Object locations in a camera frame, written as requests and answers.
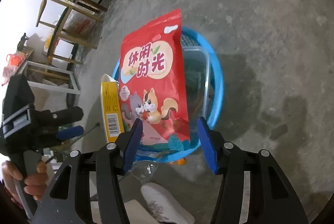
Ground red snack bag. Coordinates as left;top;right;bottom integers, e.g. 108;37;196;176
119;9;190;151

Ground pink red plastic bags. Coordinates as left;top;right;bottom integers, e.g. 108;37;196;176
2;52;27;86

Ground yellow cardboard box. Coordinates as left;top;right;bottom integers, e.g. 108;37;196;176
100;74;125;143

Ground person's left hand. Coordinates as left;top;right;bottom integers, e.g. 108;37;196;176
2;161;48;204

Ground white shoe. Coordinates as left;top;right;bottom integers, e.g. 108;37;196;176
140;182;195;224

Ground clear plastic food container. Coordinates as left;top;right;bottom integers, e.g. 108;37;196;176
182;46;210;134

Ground yellow plastic bag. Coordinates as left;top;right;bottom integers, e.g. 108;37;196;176
44;32;53;52

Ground grey side table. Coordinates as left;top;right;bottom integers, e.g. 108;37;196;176
15;60;81;95

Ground wooden chair black seat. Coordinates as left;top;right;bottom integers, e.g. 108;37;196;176
36;0;103;65

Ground blue mesh trash bin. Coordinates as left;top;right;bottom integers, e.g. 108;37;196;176
111;25;225;164

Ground orange peel on floor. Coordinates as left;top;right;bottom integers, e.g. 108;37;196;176
169;158;187;166

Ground clear candy plastic bag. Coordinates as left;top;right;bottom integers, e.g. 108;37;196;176
130;149;165;184

